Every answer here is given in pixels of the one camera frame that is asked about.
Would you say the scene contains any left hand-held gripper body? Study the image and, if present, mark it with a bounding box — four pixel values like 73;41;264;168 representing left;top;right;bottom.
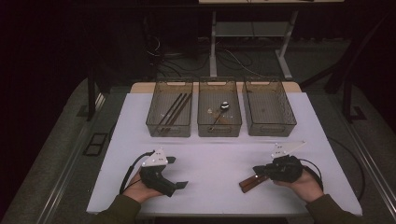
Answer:
138;147;178;198

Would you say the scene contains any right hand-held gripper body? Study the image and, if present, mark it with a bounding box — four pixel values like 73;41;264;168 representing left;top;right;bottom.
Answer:
267;140;307;184

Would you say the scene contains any fork with wooden handle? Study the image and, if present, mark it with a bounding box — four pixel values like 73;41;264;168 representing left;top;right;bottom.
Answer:
241;176;269;194
238;175;265;189

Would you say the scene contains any black chopstick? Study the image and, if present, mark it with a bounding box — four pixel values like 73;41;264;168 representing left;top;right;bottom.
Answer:
157;92;184;126
160;92;189;130

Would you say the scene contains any translucent grey storage bin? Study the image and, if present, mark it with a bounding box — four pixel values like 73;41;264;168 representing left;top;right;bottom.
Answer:
242;77;297;137
145;77;194;138
197;77;243;138

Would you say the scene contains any metal spoon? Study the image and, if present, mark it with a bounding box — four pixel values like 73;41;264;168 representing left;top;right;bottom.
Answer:
208;101;232;132

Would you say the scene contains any person's left hand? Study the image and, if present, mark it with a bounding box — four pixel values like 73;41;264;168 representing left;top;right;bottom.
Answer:
121;173;163;204

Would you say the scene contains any person's right hand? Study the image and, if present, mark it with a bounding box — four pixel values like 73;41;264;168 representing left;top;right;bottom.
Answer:
274;169;325;204

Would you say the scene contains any white table cover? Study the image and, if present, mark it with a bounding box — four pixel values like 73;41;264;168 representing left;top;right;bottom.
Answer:
86;91;363;217

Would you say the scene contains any black metal stand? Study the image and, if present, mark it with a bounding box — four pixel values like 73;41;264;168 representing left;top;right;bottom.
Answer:
86;66;108;122
300;12;396;124

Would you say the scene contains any left hand-held gripper black cable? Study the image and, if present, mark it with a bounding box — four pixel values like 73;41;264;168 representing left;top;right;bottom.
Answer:
119;150;156;196

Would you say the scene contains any hand-held gripper black cable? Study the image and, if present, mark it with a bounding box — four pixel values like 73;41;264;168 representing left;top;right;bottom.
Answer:
298;158;325;191
119;150;156;196

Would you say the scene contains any right hand-held gripper black cable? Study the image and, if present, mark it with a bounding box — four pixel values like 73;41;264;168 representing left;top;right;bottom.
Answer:
298;158;325;191

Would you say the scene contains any black rectangular floor frame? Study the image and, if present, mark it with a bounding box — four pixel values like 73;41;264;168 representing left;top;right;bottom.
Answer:
82;133;109;158

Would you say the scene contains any thin black floor cable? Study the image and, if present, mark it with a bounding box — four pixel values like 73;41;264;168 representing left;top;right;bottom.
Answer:
326;135;366;202

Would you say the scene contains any metal floor rail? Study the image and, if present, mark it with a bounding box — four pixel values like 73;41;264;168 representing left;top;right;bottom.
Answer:
35;92;106;224
339;115;396;216

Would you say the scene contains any tangle of floor cables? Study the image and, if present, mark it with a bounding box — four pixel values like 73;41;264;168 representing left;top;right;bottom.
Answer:
146;34;281;80

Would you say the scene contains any white metal frame desk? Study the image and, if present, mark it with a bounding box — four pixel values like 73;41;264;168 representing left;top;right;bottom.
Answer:
198;0;346;81

